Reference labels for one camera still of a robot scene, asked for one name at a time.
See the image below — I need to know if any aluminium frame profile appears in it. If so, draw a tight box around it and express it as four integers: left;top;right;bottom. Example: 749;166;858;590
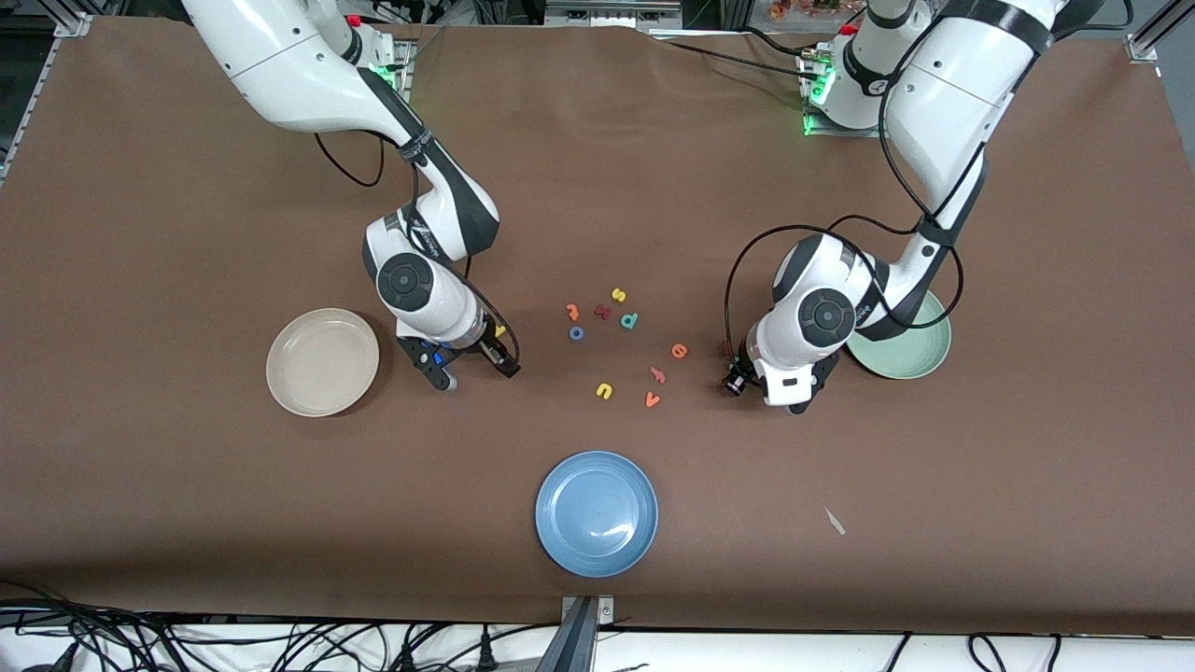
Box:
1125;0;1195;64
0;11;94;183

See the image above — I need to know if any beige brown plate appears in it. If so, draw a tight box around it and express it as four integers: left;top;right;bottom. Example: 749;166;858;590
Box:
265;308;381;418

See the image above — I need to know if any grey power strip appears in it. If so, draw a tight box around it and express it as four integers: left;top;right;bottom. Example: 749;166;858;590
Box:
544;0;684;29

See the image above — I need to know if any light green plate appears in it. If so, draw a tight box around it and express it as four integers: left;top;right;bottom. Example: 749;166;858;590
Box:
845;287;953;381

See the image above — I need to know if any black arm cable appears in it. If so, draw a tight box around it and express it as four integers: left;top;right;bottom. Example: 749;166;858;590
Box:
724;121;967;374
313;131;388;188
456;261;522;365

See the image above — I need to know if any blue plate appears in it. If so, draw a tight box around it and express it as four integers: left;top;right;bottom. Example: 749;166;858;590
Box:
535;451;660;579

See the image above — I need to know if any metal camera bracket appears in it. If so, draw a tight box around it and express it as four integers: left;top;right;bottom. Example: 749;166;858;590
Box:
558;595;617;672

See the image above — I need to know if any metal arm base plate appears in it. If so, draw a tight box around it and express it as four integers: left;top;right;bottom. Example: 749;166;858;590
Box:
372;35;414;92
801;47;902;139

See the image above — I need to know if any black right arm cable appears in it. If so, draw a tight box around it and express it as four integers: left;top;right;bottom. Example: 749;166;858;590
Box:
456;261;522;365
313;131;388;188

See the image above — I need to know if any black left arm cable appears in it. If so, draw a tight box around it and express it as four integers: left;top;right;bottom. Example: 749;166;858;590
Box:
724;121;967;374

